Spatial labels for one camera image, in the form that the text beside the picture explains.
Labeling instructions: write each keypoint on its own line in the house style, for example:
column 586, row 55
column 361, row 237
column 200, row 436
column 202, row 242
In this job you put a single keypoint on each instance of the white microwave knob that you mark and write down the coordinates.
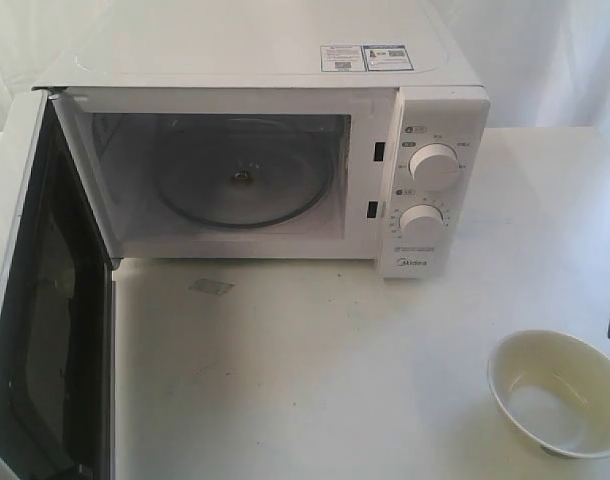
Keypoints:
column 421, row 223
column 434, row 167

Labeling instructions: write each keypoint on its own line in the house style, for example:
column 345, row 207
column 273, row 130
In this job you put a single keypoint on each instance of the clear tape patch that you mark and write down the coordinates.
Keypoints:
column 211, row 287

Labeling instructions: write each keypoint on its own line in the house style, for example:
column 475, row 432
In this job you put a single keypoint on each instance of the upper white microwave knob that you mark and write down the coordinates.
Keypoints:
column 434, row 167

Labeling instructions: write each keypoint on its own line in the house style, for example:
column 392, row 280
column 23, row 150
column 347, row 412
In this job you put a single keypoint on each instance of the cream ceramic bowl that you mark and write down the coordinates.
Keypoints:
column 554, row 390

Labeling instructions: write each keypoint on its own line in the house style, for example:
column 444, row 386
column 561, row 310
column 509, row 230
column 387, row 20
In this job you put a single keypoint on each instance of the white microwave oven body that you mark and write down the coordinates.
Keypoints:
column 142, row 63

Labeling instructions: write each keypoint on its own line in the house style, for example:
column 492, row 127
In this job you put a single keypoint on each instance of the white microwave door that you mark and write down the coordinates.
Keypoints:
column 57, row 325

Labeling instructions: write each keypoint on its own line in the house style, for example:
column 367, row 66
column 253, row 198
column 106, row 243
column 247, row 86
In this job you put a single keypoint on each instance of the blue white warning sticker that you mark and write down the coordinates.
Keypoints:
column 365, row 58

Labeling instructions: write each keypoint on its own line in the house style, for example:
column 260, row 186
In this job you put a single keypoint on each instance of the lower white microwave knob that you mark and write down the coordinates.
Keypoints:
column 421, row 223

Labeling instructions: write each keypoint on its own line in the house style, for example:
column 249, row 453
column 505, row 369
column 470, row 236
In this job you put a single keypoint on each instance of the glass microwave turntable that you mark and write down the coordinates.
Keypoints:
column 245, row 171

